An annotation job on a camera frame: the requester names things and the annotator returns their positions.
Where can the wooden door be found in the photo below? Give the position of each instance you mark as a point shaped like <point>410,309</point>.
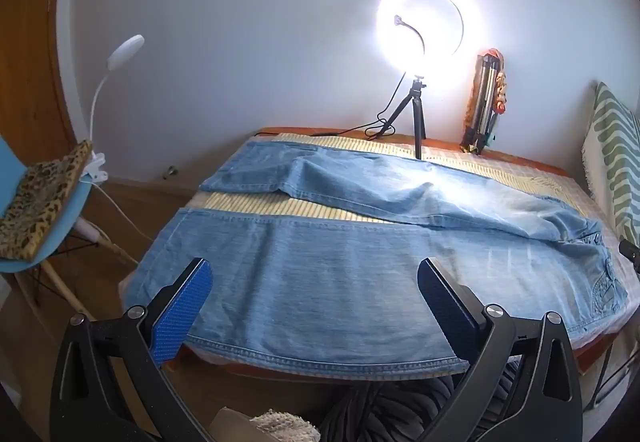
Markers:
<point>30,72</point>

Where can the brown cardboard piece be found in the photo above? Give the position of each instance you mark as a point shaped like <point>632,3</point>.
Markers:
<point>227,424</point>

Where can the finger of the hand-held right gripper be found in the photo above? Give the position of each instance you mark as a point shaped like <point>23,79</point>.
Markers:
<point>630,250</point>

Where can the green white striped pillow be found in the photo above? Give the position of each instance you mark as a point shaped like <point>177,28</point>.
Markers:
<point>617,147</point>

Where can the black gooseneck phone holder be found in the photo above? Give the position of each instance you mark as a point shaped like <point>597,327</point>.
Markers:
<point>412,28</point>

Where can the orange patterned cloth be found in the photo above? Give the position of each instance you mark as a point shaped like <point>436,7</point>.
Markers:
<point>501,92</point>

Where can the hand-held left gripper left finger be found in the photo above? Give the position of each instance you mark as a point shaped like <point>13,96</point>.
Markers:
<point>182,307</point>

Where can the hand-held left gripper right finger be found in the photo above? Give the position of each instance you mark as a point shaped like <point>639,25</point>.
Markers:
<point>445,307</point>

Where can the black mini tripod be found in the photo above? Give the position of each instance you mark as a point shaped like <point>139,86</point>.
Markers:
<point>419,122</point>

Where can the bamboo bed mat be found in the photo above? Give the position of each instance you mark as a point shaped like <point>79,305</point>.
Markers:
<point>250,204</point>

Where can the blue chair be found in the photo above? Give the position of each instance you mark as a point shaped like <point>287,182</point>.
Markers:
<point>60,227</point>

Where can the leopard print cushion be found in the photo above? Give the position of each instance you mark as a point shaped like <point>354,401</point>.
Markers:
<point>40,197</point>

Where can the white knitted cloth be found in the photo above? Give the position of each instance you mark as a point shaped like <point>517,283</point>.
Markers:
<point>282,427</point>

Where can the metal door stopper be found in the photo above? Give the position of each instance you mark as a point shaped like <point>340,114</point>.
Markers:
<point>171,170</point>

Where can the white clip lamp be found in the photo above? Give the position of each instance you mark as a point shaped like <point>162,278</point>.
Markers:
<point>125,51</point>

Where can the light blue denim pants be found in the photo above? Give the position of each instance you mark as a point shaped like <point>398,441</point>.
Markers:
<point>325,272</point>

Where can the folded striped item by wall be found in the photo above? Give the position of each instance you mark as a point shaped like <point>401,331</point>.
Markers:
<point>481,97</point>

